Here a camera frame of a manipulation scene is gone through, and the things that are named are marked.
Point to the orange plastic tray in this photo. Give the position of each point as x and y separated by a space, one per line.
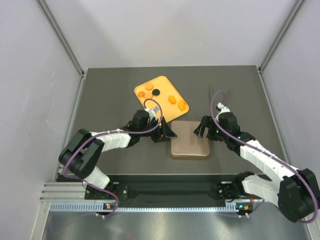
170 111

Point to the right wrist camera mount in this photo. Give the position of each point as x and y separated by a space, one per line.
221 108

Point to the brown flower cookie left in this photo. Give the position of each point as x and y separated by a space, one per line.
141 94

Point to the orange star cookie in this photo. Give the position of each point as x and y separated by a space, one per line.
172 99

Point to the gold cookie tin box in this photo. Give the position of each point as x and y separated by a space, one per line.
190 157

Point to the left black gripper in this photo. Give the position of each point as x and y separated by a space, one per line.
163 133

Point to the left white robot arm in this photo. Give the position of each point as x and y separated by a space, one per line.
81 154

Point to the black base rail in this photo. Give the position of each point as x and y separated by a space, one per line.
168 190

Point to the orange cookie centre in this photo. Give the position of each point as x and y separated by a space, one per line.
148 95

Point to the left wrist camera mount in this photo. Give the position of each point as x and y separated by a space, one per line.
153 112

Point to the orange round cookie top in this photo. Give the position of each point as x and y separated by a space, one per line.
149 86

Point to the gold tin lid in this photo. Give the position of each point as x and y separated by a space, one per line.
187 142

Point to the metal tongs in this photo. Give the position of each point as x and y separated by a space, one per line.
222 96

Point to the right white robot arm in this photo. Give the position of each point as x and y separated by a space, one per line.
293 191

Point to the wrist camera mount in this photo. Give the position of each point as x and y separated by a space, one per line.
221 108
153 112

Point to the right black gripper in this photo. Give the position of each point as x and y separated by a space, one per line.
207 122

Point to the orange fish cookie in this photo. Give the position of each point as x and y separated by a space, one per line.
182 105

